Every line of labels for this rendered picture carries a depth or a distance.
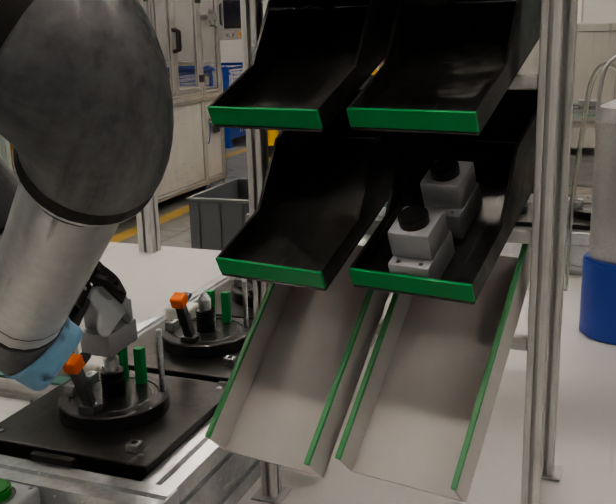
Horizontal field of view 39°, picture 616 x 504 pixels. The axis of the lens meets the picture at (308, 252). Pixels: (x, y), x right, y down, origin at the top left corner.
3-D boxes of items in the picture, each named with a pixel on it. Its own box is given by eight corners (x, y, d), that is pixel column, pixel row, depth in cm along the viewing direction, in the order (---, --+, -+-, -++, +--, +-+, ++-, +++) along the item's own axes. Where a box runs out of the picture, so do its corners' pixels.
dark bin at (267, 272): (325, 291, 87) (308, 233, 83) (221, 275, 94) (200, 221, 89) (428, 142, 105) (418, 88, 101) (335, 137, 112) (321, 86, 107)
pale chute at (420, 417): (467, 503, 85) (455, 489, 82) (349, 471, 92) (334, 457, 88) (536, 261, 96) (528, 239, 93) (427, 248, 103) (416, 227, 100)
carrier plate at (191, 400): (147, 482, 98) (146, 465, 97) (-21, 450, 106) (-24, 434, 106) (239, 398, 119) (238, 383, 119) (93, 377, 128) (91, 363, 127)
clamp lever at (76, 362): (92, 410, 106) (73, 364, 102) (78, 408, 107) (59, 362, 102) (107, 390, 109) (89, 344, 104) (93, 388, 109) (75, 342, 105)
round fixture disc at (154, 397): (132, 440, 104) (130, 425, 103) (36, 424, 109) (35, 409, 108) (189, 394, 116) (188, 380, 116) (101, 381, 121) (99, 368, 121)
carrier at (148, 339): (244, 393, 121) (239, 308, 118) (98, 373, 129) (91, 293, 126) (306, 336, 143) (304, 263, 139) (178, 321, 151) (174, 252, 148)
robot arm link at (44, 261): (272, 36, 51) (88, 333, 90) (116, -79, 50) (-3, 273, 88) (177, 161, 44) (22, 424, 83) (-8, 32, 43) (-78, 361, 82)
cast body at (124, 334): (111, 358, 107) (104, 305, 105) (81, 354, 108) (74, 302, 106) (146, 333, 114) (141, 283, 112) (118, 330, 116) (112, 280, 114)
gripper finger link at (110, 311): (114, 354, 107) (66, 317, 100) (131, 313, 110) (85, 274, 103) (133, 355, 105) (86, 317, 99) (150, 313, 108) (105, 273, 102)
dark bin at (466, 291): (474, 305, 82) (464, 244, 77) (353, 287, 88) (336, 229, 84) (556, 145, 100) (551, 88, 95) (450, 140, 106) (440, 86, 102)
